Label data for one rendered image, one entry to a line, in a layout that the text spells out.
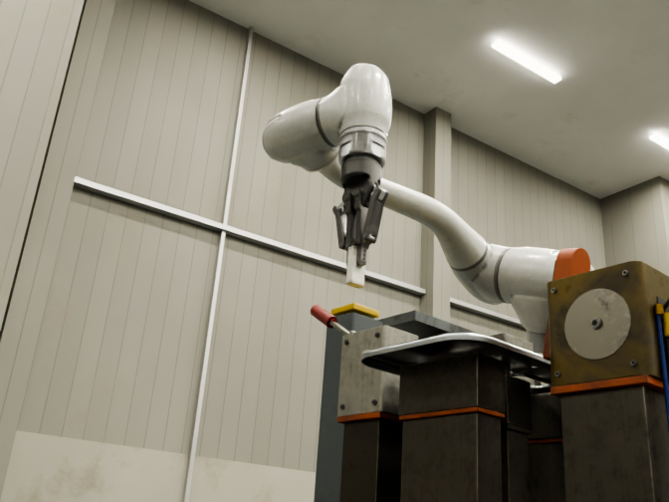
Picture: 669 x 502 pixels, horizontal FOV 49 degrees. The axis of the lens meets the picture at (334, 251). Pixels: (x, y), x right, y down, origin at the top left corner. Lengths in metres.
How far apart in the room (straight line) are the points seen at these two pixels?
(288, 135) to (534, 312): 0.66
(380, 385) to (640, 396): 0.35
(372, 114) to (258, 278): 7.19
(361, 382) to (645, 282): 0.40
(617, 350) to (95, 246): 7.26
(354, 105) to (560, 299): 0.69
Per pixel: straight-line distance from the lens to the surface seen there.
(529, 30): 9.82
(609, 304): 0.78
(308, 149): 1.46
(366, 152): 1.33
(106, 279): 7.76
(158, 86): 8.86
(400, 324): 1.28
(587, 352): 0.78
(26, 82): 7.26
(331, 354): 1.22
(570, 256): 0.85
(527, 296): 1.66
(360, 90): 1.39
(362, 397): 0.99
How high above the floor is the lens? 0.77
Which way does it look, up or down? 23 degrees up
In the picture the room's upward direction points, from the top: 4 degrees clockwise
